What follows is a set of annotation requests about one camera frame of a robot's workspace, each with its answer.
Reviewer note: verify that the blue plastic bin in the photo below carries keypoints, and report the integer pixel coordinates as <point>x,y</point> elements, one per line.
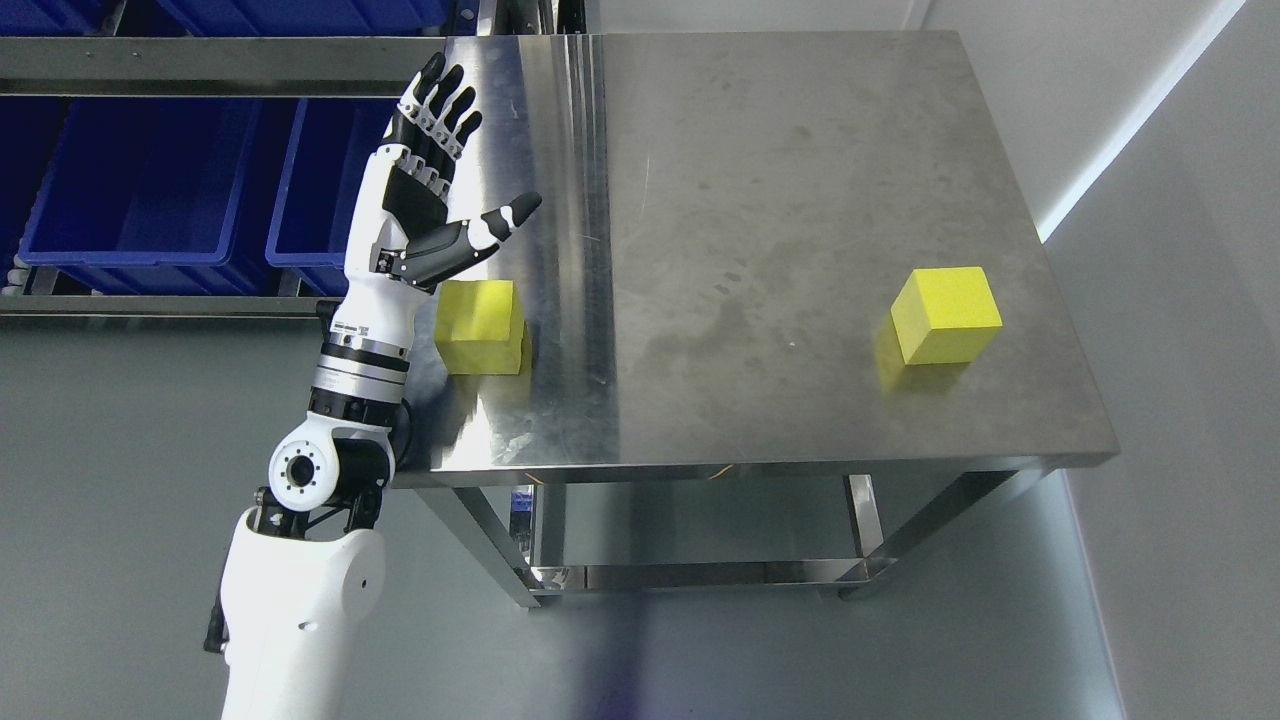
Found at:
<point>324,162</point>
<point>162,196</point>

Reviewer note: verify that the metal shelf rail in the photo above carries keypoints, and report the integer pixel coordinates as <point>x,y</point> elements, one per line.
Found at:
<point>212,67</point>

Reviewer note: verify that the yellow foam block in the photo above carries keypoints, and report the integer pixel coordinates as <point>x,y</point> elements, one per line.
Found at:
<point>945,315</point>
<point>480,327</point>

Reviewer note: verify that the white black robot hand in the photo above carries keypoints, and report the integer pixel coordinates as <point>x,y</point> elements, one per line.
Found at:
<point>398,213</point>

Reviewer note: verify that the stainless steel table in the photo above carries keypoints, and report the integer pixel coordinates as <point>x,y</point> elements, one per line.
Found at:
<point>727,220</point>

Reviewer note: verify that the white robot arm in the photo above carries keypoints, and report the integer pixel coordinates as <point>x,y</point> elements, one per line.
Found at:
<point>306,565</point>

